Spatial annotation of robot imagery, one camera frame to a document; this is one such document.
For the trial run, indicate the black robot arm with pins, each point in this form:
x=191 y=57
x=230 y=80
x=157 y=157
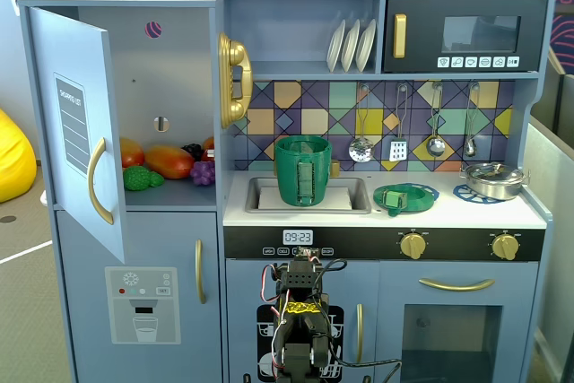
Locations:
x=300 y=277

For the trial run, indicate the ice dispenser sticker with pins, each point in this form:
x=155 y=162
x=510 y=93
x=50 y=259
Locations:
x=143 y=307

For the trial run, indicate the white wall socket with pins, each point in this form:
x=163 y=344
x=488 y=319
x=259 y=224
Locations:
x=16 y=2

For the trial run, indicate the steel slotted skimmer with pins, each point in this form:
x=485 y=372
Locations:
x=361 y=150

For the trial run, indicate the green plastic lid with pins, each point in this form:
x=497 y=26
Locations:
x=419 y=199

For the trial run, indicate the steel ladle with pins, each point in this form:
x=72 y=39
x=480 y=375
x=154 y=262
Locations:
x=435 y=146

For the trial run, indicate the green plastic container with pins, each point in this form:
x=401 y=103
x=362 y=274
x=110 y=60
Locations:
x=287 y=176

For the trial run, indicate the orange toy mango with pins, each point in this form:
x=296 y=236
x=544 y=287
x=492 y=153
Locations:
x=170 y=162

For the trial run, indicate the gold toy faucet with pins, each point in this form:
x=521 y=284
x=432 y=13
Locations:
x=335 y=168

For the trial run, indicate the gold toy telephone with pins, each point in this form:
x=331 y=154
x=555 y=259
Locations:
x=233 y=55

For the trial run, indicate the black toy microwave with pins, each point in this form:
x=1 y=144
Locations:
x=421 y=33

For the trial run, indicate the gold stove knob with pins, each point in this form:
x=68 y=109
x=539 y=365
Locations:
x=413 y=246
x=506 y=247

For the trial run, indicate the steel slotted spatula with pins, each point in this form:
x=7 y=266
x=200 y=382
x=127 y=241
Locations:
x=398 y=150

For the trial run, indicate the grey partition panel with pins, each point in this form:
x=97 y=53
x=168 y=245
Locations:
x=549 y=154

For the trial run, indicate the red toy fruit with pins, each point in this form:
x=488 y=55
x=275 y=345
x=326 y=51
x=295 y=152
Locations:
x=209 y=149

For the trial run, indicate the blue fridge door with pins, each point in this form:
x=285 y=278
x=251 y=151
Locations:
x=67 y=51

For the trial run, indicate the orange red toy peach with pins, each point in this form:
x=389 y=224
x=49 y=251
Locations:
x=131 y=153

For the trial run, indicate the purple toy grapes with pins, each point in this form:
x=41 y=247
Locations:
x=202 y=173

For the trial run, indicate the grey shopping list sticker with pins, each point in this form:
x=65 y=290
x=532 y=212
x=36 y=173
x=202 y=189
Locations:
x=72 y=123

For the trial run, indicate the digital clock display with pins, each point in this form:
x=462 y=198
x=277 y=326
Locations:
x=298 y=237

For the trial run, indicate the steel pot with lid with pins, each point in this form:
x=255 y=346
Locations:
x=493 y=183

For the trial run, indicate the dark toy blackberry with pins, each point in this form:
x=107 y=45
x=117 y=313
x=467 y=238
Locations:
x=193 y=150

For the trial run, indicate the steel spoon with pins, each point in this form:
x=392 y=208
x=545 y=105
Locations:
x=470 y=147

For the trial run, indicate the blue toy kitchen unit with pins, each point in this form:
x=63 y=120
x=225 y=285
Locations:
x=179 y=239

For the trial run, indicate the yellow beanbag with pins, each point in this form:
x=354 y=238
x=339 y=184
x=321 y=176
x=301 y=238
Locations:
x=13 y=159

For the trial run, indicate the grey toy sink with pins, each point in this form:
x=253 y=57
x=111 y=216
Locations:
x=359 y=194

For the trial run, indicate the white toy plate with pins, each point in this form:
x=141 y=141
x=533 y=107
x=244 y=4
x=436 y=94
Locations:
x=367 y=44
x=334 y=49
x=350 y=46

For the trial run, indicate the green toy lettuce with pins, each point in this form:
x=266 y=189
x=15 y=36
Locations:
x=136 y=178

